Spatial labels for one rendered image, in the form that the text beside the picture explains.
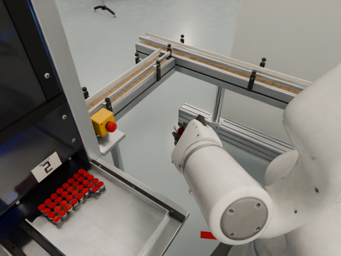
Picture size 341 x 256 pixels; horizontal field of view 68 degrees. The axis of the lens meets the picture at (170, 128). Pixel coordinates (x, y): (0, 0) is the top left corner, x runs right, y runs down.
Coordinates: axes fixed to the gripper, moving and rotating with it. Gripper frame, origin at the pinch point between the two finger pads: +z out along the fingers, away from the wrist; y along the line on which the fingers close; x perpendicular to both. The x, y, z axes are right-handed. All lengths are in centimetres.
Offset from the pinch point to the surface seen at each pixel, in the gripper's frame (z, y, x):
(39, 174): 17.7, -33.6, 25.4
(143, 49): 102, 15, 8
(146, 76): 74, 3, 3
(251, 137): 74, 1, -69
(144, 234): 7.4, -34.2, -8.6
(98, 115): 36.1, -14.9, 17.1
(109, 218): 13.8, -37.4, 1.4
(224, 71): 69, 24, -30
